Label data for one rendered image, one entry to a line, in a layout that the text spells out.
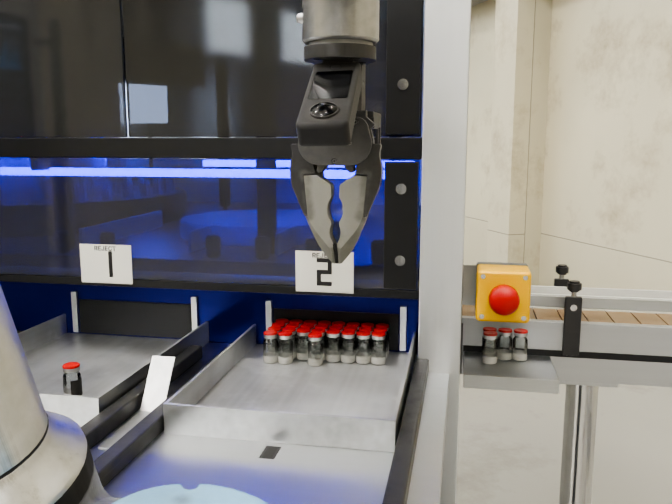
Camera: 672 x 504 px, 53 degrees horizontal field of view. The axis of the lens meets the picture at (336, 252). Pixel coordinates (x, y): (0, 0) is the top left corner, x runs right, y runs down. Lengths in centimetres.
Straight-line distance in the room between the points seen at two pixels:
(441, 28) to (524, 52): 416
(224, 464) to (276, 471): 6
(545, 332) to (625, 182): 345
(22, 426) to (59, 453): 3
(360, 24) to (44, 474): 46
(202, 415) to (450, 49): 55
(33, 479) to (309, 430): 41
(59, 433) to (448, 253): 64
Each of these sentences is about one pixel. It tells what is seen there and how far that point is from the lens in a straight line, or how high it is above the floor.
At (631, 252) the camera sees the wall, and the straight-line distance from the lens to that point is 447.
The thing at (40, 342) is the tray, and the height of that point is 89.
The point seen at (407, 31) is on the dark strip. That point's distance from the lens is 95.
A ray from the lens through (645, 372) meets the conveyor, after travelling 113.
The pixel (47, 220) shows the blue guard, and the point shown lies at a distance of 113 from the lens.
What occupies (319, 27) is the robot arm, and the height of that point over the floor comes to 131.
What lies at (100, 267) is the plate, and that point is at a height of 101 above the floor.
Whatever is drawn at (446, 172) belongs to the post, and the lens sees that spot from 93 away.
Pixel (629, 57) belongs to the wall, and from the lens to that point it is 455.
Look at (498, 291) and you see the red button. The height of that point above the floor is 101.
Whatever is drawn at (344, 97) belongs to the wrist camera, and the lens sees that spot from 61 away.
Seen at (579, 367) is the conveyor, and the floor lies 86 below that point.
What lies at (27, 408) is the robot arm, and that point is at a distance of 39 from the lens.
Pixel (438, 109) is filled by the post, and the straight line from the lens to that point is 93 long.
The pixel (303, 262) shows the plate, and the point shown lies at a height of 103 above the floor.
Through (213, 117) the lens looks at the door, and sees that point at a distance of 101.
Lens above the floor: 121
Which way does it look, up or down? 9 degrees down
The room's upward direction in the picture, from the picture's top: straight up
